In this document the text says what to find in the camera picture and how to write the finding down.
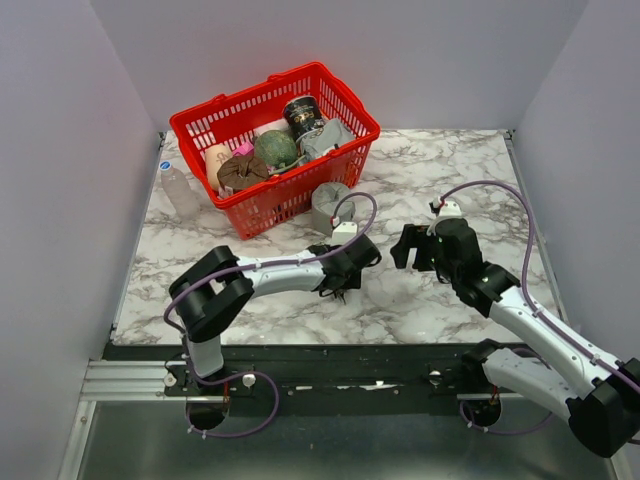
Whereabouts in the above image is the brass padlock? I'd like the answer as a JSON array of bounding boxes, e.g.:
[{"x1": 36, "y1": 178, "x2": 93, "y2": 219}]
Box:
[{"x1": 308, "y1": 244, "x2": 329, "y2": 256}]

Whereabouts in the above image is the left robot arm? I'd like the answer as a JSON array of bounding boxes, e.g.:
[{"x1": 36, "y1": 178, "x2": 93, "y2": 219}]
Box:
[{"x1": 168, "y1": 234, "x2": 381, "y2": 395}]

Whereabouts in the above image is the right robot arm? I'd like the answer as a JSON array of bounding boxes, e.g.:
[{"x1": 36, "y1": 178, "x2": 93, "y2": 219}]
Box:
[{"x1": 391, "y1": 218, "x2": 639, "y2": 458}]

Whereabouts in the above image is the grey taped cylinder roll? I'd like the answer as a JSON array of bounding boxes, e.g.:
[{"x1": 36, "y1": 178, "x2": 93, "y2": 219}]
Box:
[{"x1": 311, "y1": 182, "x2": 350, "y2": 236}]

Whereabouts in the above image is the red plastic shopping basket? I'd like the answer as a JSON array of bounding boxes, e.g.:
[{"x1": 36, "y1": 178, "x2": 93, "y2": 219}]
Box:
[{"x1": 169, "y1": 62, "x2": 381, "y2": 239}]

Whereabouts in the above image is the grey wrapped bundle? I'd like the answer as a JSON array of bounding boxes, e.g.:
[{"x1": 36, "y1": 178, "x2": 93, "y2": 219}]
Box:
[{"x1": 299, "y1": 118, "x2": 356, "y2": 162}]

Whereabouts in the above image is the green round melon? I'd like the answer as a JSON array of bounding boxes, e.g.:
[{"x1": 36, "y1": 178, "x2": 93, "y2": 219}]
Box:
[{"x1": 254, "y1": 130, "x2": 298, "y2": 169}]

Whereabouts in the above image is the brown fabric pouch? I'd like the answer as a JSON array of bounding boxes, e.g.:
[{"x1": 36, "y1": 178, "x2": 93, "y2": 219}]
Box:
[{"x1": 217, "y1": 154, "x2": 270, "y2": 193}]

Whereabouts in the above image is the black printed can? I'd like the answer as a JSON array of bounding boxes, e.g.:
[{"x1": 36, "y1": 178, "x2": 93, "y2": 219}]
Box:
[{"x1": 283, "y1": 95, "x2": 326, "y2": 144}]

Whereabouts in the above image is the pink small box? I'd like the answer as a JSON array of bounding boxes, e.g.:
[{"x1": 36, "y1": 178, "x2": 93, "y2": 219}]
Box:
[{"x1": 232, "y1": 141, "x2": 254, "y2": 156}]

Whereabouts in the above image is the clear plastic water bottle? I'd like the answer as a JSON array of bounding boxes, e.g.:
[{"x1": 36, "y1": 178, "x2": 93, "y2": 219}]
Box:
[{"x1": 159, "y1": 161, "x2": 200, "y2": 220}]

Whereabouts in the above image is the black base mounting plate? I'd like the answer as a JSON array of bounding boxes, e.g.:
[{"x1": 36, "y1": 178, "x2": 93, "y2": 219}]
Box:
[{"x1": 103, "y1": 342, "x2": 507, "y2": 426}]

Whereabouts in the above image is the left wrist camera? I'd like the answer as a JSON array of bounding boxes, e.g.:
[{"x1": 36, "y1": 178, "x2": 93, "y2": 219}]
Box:
[{"x1": 330, "y1": 217, "x2": 358, "y2": 246}]

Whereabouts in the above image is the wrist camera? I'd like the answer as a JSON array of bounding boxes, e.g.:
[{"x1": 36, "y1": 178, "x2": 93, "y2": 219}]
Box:
[
  {"x1": 428, "y1": 197, "x2": 462, "y2": 235},
  {"x1": 330, "y1": 217, "x2": 358, "y2": 246}
]

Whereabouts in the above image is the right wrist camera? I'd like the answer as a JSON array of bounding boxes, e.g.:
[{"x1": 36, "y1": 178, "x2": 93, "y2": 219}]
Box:
[{"x1": 428, "y1": 197, "x2": 462, "y2": 235}]

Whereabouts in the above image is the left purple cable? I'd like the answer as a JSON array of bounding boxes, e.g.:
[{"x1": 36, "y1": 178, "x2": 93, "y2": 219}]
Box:
[{"x1": 163, "y1": 191, "x2": 379, "y2": 440}]

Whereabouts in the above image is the purple cable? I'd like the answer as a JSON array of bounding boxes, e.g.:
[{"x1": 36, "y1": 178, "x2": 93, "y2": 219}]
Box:
[
  {"x1": 163, "y1": 191, "x2": 379, "y2": 440},
  {"x1": 434, "y1": 180, "x2": 640, "y2": 446}
]

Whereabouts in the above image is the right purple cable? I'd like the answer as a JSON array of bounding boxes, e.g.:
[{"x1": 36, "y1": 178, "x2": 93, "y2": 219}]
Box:
[{"x1": 434, "y1": 180, "x2": 640, "y2": 446}]

